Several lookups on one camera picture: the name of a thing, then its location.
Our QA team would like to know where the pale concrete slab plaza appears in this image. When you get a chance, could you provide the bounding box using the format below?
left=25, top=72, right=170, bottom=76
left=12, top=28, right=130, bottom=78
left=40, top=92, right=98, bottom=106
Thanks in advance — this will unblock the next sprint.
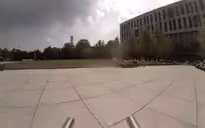
left=0, top=64, right=205, bottom=128

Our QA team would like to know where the tall chimney tower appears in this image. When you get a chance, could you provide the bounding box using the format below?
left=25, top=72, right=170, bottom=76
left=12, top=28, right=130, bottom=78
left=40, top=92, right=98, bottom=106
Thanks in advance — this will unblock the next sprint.
left=69, top=35, right=75, bottom=46

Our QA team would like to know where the grass lawn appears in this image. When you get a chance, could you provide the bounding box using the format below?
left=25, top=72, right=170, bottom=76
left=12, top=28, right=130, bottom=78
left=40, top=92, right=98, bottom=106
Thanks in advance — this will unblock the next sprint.
left=0, top=58, right=124, bottom=71

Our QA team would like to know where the row of dark trees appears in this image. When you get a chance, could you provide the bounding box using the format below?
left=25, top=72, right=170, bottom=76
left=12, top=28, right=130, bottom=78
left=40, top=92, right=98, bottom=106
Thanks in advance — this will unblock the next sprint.
left=0, top=37, right=122, bottom=62

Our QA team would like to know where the row of young pale trees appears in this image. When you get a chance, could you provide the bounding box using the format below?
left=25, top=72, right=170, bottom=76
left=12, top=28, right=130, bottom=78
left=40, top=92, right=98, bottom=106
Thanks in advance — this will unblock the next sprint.
left=120, top=20, right=205, bottom=62

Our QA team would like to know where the robot's own part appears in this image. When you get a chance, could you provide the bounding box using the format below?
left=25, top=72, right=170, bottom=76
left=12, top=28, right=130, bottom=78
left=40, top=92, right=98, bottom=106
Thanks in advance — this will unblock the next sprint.
left=126, top=114, right=140, bottom=128
left=61, top=116, right=75, bottom=128

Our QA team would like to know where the large grey office building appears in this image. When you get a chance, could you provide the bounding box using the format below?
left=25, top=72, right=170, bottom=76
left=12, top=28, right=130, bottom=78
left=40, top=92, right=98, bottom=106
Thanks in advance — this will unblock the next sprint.
left=119, top=0, right=205, bottom=62

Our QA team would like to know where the row of parked bicycles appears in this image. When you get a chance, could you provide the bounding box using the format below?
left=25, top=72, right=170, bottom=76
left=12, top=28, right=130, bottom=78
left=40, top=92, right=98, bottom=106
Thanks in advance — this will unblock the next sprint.
left=117, top=56, right=205, bottom=76

